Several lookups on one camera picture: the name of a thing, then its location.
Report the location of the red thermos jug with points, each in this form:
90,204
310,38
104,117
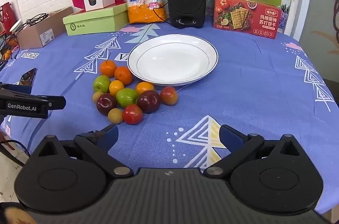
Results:
5,13

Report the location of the tan longan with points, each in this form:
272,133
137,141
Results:
115,115
96,96

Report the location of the stemless mandarin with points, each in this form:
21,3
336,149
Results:
123,76

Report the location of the blue printed tablecloth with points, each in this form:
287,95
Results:
251,80

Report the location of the dark smartphone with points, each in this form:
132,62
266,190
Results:
27,76

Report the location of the brown cardboard box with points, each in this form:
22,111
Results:
45,30

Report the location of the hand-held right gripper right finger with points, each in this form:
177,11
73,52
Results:
227,137

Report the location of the small green apple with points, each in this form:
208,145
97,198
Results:
101,83

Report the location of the red cherry tomato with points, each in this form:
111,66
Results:
132,114
168,95

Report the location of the dark red plum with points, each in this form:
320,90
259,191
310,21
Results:
106,104
148,102

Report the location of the mandarin with stem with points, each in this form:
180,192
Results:
108,69

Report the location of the white plate with blue rim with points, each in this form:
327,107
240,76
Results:
172,59

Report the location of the light green flat box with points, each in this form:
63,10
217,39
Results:
92,21

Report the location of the red cracker box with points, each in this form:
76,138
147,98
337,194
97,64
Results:
246,17

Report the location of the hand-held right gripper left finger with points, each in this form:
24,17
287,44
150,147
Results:
111,137

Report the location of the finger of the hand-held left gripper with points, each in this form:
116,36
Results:
57,102

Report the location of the orange kumquat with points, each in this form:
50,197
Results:
116,88
145,87

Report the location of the large green jujube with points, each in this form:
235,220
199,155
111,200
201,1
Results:
126,97

